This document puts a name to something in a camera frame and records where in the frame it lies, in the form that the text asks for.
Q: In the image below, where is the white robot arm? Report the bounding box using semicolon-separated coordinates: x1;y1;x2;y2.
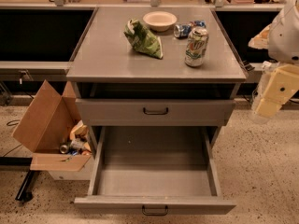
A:
249;0;299;120

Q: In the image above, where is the closed grey top drawer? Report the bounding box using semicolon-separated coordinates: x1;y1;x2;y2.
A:
76;99;235;126

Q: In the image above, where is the brown cardboard box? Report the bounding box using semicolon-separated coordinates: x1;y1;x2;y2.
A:
12;80;90;172

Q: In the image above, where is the black table leg base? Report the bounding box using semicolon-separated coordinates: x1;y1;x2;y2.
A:
0;157;39;203

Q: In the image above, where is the open grey middle drawer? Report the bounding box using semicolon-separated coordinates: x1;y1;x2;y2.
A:
75;126;235;216

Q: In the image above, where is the white paper bowl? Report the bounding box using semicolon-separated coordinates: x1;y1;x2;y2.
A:
143;11;177;32

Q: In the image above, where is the green white 7up can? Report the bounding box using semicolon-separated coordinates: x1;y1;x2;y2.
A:
185;27;209;67

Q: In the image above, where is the green chip bag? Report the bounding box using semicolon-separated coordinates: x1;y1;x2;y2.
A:
124;19;164;59

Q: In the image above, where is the blue Pepsi can lying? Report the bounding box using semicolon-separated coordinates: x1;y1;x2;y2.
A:
174;21;206;38

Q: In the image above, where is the grey drawer cabinet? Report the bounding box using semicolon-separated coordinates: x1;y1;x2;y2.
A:
65;6;248;147

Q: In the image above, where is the silver can in box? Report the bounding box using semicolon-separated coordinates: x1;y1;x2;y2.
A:
59;144;70;154

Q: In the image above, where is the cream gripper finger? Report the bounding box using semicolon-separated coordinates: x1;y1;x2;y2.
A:
251;63;299;119

